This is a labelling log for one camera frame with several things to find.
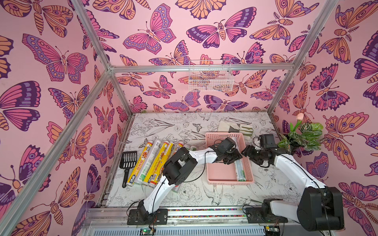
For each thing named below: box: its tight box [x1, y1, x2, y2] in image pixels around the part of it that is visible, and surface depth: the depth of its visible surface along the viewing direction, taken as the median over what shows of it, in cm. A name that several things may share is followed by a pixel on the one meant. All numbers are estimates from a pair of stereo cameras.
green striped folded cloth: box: [217, 120, 254, 141], surface depth 112 cm
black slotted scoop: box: [119, 150, 138, 188], surface depth 95 cm
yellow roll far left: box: [126, 140, 154, 187], surface depth 91 cm
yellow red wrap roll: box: [142, 140, 170, 187], surface depth 89 cm
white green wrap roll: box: [234, 136, 247, 182], surface depth 85 cm
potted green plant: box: [277, 120, 324, 155], surface depth 77 cm
